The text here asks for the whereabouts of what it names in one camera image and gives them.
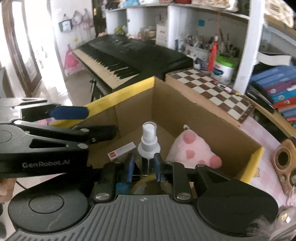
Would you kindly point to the wooden chess board box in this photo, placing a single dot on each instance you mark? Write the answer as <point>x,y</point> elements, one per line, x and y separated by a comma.
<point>206,92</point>

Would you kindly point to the yellow packing tape roll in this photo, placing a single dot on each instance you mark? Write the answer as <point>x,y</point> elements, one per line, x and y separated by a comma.
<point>149,185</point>

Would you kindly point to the brown retro radio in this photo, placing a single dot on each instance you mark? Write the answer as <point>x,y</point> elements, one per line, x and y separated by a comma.
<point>284,163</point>

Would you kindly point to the white spray bottle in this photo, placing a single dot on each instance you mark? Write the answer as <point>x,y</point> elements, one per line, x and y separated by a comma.
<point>148,146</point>

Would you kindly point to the white green lidded tub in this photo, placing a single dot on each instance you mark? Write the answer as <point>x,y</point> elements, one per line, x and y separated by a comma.
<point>223,69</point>

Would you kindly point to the white bookshelf unit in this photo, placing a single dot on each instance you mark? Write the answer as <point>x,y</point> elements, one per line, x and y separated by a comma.
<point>250,33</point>

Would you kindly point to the yellow cardboard box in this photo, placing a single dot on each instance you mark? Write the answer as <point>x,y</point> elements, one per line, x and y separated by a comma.
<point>172,112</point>

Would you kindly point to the pink plush paw toy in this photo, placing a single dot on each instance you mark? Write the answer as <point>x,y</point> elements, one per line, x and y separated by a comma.
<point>190,149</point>

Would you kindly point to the small red white box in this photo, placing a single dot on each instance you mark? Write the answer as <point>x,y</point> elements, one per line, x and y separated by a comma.
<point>121,153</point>

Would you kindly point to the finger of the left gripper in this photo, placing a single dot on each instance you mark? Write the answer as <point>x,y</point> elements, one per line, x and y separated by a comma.
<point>34,109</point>
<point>82,134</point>

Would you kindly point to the pink cartoon desk mat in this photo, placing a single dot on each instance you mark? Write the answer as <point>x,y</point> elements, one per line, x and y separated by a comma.
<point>265,178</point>

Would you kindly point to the black electronic keyboard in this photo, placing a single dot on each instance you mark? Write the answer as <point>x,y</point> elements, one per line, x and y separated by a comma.
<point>117,62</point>

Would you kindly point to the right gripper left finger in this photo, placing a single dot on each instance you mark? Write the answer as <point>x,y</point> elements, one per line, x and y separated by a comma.
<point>114,179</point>

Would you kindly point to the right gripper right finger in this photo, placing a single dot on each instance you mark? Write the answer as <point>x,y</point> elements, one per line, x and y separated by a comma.
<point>175,174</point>

